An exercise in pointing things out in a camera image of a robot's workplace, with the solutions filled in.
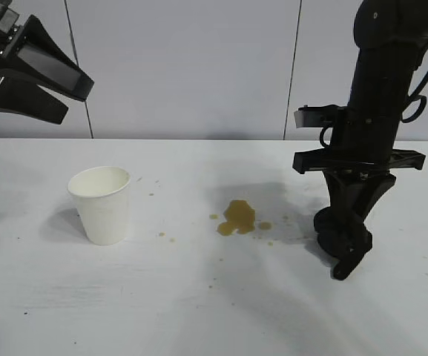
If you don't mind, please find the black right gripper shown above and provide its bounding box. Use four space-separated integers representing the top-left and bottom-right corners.
292 105 427 254

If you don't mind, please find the black cloth rag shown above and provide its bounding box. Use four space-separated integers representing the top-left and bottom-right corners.
312 207 375 282

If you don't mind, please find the white paper cup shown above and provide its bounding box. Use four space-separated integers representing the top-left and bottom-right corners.
67 165 132 246

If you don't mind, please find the brown liquid puddle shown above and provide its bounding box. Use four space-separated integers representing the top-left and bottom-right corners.
216 199 257 237

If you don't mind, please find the white table cover sheet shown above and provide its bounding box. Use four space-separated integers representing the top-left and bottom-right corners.
0 137 428 356

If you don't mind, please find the black right camera cable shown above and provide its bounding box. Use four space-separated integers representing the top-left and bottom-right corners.
318 124 335 150

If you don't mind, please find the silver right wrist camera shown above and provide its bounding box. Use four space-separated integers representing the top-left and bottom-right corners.
294 105 339 130

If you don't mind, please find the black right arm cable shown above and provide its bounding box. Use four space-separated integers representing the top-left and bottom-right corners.
401 31 428 124

